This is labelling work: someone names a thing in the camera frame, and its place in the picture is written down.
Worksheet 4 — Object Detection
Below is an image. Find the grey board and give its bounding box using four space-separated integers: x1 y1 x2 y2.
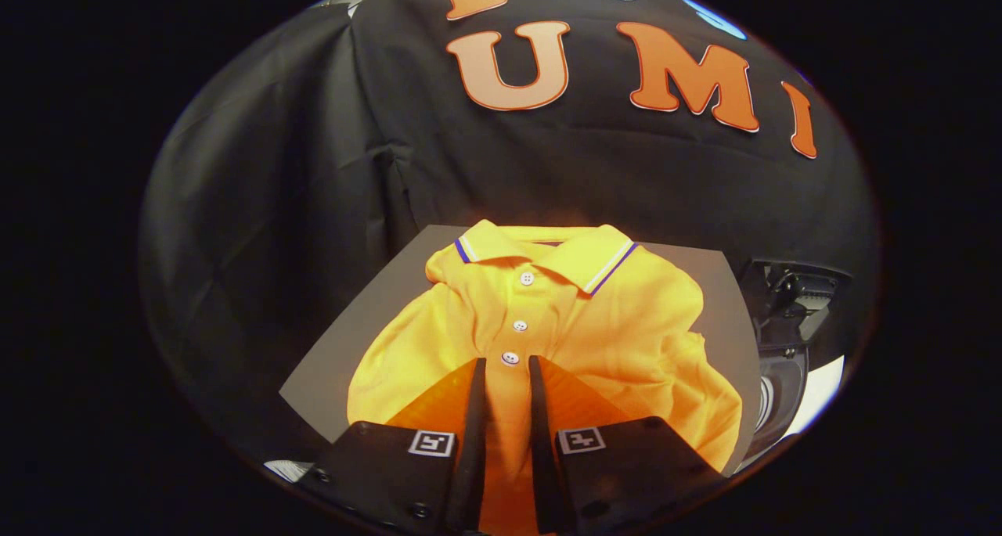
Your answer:
279 225 762 478

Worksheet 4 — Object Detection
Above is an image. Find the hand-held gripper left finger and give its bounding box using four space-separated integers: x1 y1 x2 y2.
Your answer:
301 356 488 534

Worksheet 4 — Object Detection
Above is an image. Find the yellow polo shirt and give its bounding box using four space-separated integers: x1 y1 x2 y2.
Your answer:
347 219 743 535

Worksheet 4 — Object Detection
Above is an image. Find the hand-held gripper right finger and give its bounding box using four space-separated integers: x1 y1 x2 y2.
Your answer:
528 354 725 534

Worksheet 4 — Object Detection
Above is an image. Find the black backdrop cloth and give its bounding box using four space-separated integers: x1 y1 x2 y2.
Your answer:
139 0 881 474

